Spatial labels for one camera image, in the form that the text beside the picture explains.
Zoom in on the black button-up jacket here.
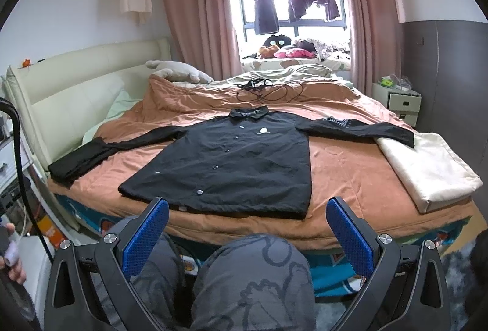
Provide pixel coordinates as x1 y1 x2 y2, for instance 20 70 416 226
48 106 414 219

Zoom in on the person left hand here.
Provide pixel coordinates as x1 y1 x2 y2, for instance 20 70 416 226
1 223 27 285

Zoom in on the cream folded pillowcase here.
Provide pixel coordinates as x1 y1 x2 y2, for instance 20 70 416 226
375 133 483 213

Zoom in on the cluttered left nightstand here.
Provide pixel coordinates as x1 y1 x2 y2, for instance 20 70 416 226
1 112 46 239

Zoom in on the light green pillow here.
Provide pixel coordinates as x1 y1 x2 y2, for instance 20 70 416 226
81 90 140 144

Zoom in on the white bedside cabinet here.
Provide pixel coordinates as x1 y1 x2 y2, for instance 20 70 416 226
372 83 422 127

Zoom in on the cream padded headboard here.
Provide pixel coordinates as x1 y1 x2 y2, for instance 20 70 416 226
3 37 172 169

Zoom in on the beige plush toy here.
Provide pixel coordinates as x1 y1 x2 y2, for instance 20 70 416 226
145 60 214 84

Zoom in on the beige patterned blanket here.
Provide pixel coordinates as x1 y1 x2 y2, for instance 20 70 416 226
174 59 353 88

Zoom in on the orange small toy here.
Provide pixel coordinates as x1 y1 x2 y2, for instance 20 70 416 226
22 59 31 68

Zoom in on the pink cloth pile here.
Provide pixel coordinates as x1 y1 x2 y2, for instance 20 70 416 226
274 48 316 59

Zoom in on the right pink curtain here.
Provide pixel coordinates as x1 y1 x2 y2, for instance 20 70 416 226
347 0 401 96

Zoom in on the pink curtain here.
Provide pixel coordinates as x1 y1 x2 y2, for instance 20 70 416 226
163 0 242 80
347 0 401 96

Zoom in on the left pink curtain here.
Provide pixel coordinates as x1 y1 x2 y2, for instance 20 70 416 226
163 0 242 80

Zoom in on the black thick cable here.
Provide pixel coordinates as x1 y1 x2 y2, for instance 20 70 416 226
0 96 55 265

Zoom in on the black tangled cable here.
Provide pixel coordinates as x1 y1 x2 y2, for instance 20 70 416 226
235 78 306 104

